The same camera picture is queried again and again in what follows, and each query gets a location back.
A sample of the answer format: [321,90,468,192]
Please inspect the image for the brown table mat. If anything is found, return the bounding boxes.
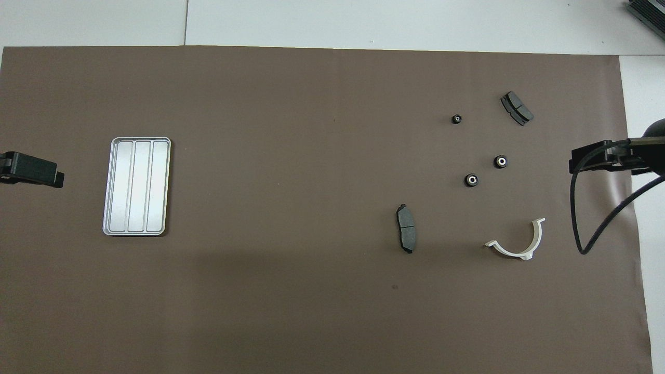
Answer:
[0,45,654,374]

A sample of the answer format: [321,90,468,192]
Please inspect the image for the black finned device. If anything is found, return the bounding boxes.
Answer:
[626,0,665,33]

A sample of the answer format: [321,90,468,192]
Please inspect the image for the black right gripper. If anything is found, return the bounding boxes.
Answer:
[568,136,665,176]

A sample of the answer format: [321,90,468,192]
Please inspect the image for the long dark brake pad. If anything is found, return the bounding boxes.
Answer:
[396,204,417,254]

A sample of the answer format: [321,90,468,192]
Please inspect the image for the silver ribbed metal tray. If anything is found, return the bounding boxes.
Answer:
[102,137,172,237]

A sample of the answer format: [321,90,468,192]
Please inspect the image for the short dark brake pad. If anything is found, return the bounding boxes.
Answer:
[500,91,535,126]

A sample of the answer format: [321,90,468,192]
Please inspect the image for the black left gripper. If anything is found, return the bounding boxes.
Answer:
[0,152,65,189]

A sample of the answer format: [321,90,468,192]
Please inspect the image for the white half ring clamp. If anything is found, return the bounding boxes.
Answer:
[484,217,546,261]

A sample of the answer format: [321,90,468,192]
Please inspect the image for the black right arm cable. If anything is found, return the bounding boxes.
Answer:
[570,139,665,255]

